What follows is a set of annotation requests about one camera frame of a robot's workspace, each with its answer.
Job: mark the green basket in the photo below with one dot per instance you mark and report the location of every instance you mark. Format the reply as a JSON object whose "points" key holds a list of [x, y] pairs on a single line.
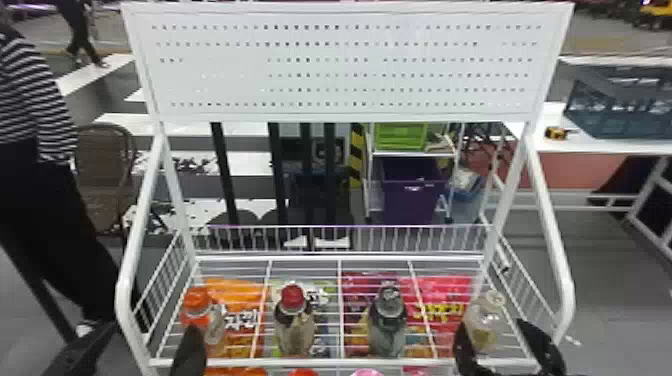
{"points": [[400, 136]]}

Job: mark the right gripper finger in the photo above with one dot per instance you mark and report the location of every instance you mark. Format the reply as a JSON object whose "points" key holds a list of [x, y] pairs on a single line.
{"points": [[546, 354], [467, 357]]}

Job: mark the black post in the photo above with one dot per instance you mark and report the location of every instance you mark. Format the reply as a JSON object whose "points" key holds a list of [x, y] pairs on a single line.
{"points": [[277, 173], [224, 173]]}

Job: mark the pink snack packet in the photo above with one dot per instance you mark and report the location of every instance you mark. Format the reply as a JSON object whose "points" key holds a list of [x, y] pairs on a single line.
{"points": [[441, 302]]}

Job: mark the clear bottle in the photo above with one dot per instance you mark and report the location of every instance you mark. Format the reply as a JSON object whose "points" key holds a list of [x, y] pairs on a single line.
{"points": [[483, 323]]}

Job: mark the brown chair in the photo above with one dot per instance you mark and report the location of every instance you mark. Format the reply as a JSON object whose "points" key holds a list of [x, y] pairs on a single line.
{"points": [[105, 173]]}

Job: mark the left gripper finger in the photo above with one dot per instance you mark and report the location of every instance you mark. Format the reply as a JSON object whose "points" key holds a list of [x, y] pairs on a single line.
{"points": [[189, 354]]}

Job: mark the red cap bottle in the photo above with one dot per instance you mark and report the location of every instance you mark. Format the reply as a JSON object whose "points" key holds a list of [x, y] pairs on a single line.
{"points": [[293, 320]]}

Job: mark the white shelf trolley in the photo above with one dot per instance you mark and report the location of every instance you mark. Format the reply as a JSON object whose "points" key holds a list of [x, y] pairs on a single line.
{"points": [[370, 178]]}

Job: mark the white side table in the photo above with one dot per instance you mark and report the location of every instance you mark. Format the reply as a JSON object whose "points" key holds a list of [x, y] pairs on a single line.
{"points": [[588, 144]]}

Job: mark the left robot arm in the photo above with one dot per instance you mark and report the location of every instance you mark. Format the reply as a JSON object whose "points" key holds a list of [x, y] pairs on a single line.
{"points": [[78, 354]]}

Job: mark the striped post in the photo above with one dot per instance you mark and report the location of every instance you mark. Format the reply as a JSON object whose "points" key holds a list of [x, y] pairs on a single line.
{"points": [[357, 157]]}

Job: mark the person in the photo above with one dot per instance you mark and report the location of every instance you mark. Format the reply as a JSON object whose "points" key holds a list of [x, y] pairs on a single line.
{"points": [[36, 210], [78, 26]]}

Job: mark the purple crate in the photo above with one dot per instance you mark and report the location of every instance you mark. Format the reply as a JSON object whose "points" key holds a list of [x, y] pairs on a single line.
{"points": [[412, 191]]}

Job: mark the orange snack packet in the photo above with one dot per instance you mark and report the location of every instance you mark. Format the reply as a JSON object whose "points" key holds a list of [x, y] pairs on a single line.
{"points": [[239, 294]]}

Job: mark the yellow tape measure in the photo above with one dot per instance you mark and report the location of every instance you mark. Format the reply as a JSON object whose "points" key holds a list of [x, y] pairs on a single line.
{"points": [[556, 133]]}

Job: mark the grey cap bottle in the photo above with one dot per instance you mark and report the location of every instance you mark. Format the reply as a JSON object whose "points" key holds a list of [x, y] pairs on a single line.
{"points": [[387, 325]]}

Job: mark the blue crate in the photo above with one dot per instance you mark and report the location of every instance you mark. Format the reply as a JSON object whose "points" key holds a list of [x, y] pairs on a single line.
{"points": [[619, 110]]}

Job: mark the orange cap bottle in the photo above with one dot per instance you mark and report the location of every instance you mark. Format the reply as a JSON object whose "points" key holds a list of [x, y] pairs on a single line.
{"points": [[196, 307]]}

